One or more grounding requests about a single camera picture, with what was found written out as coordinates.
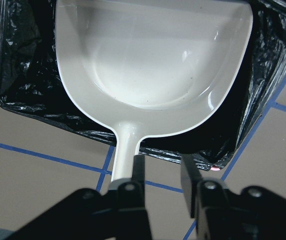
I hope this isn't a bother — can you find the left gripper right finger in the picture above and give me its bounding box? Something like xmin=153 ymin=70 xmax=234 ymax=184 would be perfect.
xmin=180 ymin=154 xmax=233 ymax=240

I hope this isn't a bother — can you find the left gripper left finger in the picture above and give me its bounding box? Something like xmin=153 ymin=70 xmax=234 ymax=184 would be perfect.
xmin=90 ymin=154 xmax=152 ymax=240

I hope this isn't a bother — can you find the white plastic dustpan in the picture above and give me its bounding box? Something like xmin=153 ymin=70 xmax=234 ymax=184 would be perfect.
xmin=55 ymin=0 xmax=253 ymax=181

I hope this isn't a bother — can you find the bin with black bag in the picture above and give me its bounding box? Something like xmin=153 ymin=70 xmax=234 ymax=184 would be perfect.
xmin=0 ymin=0 xmax=286 ymax=171

